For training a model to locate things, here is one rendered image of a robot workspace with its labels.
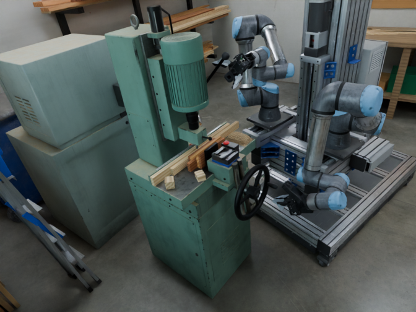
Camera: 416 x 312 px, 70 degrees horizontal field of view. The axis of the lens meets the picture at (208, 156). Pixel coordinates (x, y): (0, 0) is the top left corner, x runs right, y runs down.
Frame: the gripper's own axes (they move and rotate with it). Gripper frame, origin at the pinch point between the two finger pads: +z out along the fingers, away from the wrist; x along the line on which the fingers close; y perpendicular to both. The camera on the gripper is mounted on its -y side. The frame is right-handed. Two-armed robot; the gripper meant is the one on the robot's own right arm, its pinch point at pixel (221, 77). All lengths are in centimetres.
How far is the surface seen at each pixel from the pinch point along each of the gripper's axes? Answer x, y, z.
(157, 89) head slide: -14.8, -18.3, 19.3
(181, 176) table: 24, -33, 30
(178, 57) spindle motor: -13.3, 6.5, 19.6
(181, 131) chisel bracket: 6.3, -29.1, 15.8
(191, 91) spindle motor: -1.4, -3.1, 17.1
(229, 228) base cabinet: 65, -58, 12
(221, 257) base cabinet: 76, -69, 21
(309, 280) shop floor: 126, -60, -13
